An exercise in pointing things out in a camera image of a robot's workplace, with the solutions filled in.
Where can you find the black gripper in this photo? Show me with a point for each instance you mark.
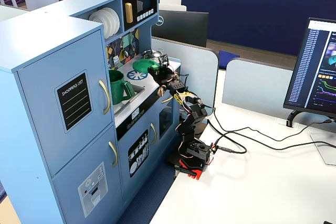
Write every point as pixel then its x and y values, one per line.
pixel 158 73

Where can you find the green plate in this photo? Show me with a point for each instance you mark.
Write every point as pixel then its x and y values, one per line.
pixel 143 66

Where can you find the red robot base clamp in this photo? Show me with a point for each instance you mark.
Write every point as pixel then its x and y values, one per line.
pixel 193 170

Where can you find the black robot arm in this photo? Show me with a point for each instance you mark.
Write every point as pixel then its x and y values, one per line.
pixel 193 119

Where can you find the silver toy pot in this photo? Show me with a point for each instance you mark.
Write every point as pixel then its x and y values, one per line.
pixel 152 54

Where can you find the grey desk divider panel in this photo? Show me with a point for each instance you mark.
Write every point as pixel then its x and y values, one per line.
pixel 189 69
pixel 254 85

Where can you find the hanging toy utensil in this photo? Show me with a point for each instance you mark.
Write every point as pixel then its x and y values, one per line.
pixel 133 41
pixel 126 48

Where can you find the green mug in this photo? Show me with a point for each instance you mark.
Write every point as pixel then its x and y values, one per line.
pixel 118 87

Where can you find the black Dell monitor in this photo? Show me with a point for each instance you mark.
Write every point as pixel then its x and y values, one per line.
pixel 181 27

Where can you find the white plates stack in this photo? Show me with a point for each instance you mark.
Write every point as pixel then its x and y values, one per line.
pixel 111 22

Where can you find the blue seat cushion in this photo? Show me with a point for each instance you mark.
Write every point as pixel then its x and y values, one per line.
pixel 227 58

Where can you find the white toy plate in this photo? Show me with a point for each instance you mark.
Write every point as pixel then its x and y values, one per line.
pixel 101 20
pixel 93 18

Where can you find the blue toy kitchen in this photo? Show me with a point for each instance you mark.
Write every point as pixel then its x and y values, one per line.
pixel 65 98

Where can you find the robot controller board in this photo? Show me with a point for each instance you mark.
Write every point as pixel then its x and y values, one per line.
pixel 213 150

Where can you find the black monitor stand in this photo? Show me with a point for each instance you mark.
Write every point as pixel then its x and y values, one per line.
pixel 292 119

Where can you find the black monitor with lit screen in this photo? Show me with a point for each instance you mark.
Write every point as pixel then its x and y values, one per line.
pixel 312 64

